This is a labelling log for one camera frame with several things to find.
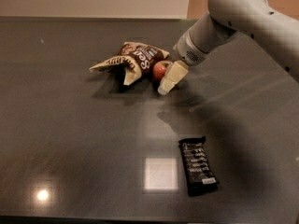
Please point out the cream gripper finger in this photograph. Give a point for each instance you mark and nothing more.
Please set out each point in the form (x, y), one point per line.
(174, 73)

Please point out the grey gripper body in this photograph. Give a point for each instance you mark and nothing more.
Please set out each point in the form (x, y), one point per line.
(188, 51)

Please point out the red apple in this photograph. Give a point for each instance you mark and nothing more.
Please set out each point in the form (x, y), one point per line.
(159, 70)

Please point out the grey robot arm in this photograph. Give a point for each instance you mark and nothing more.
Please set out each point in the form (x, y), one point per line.
(274, 32)

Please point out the brown chip bag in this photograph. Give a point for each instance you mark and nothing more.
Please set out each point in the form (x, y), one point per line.
(137, 60)

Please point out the black snack bar wrapper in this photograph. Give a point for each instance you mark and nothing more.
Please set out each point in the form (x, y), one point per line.
(200, 179)

